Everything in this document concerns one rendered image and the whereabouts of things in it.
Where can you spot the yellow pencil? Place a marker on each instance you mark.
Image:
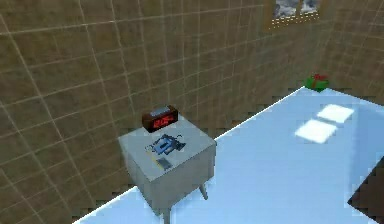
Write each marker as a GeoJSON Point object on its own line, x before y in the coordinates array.
{"type": "Point", "coordinates": [154, 160]}

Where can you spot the brown digital alarm clock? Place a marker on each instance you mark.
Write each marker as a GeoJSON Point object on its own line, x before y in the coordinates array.
{"type": "Point", "coordinates": [159, 119]}

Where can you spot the dark brown furniture corner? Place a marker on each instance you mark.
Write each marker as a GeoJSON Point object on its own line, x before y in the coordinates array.
{"type": "Point", "coordinates": [370, 195]}

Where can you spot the grey bedside table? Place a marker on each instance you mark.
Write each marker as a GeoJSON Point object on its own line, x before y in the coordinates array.
{"type": "Point", "coordinates": [180, 173]}

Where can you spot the green red house plant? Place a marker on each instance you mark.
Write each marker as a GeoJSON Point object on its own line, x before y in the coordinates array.
{"type": "Point", "coordinates": [317, 82]}

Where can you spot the grey cassette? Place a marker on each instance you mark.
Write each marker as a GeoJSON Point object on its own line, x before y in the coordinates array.
{"type": "Point", "coordinates": [164, 163]}

